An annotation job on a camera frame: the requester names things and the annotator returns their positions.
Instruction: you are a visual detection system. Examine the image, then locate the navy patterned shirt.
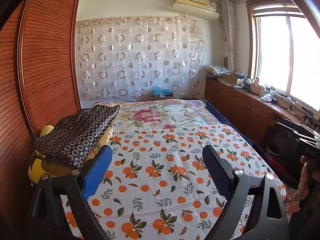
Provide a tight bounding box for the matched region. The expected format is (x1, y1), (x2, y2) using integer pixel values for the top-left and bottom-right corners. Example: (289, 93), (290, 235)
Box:
(35, 104), (120, 169)

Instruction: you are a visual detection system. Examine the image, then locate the stack of folded cloths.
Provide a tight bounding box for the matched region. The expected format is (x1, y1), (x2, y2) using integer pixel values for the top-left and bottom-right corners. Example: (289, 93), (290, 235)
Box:
(206, 64), (231, 76)

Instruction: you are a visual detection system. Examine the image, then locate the wall air conditioner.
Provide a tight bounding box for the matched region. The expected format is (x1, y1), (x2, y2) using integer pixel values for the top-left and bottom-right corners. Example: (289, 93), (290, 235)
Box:
(173, 0), (219, 21)

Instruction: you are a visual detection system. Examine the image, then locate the floral plush blanket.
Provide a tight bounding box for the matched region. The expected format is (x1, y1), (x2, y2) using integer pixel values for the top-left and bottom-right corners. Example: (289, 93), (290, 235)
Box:
(91, 99), (263, 156)

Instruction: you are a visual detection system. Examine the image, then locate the cardboard box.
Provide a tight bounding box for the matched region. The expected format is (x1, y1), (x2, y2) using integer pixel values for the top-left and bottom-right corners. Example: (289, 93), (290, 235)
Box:
(221, 74), (242, 85)

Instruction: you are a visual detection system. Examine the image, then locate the wooden slatted wardrobe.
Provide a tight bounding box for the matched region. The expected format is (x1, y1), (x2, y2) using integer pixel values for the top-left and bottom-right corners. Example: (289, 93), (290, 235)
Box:
(1, 0), (80, 225)

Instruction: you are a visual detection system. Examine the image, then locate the white side curtain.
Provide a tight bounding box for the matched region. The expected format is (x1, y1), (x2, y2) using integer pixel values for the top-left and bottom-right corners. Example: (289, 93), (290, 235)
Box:
(221, 0), (236, 74)

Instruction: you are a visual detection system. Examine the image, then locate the teal tissue box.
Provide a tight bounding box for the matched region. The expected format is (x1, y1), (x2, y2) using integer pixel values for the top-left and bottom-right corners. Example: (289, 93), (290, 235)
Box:
(152, 86), (174, 100)

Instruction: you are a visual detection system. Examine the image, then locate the circle pattern sheer curtain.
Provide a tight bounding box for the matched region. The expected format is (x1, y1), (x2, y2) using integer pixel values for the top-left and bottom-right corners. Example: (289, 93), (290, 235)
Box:
(75, 16), (206, 100)

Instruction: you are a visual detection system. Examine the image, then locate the orange print white blanket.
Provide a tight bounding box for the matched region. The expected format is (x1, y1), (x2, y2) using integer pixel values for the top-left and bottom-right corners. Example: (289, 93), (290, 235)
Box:
(61, 123), (287, 240)

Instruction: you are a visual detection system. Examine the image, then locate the yellow embroidered cloth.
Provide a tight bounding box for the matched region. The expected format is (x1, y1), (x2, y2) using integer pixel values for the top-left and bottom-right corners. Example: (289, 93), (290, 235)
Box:
(41, 127), (112, 176)

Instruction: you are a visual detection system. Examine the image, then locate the yellow plush toy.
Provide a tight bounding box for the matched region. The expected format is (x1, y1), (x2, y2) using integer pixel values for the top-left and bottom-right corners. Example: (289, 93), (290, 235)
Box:
(27, 125), (54, 185)

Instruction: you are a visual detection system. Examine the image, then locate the right hand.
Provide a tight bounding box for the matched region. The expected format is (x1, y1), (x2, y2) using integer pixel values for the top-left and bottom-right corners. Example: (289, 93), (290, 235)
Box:
(298, 156), (319, 200)

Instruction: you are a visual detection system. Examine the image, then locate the long wooden cabinet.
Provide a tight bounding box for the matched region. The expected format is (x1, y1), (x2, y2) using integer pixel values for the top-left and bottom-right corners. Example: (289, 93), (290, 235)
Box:
(204, 78), (303, 146)

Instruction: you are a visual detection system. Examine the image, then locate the window with wooden frame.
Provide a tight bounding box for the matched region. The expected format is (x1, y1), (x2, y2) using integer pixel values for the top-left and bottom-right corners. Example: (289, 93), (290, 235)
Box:
(246, 0), (319, 111)

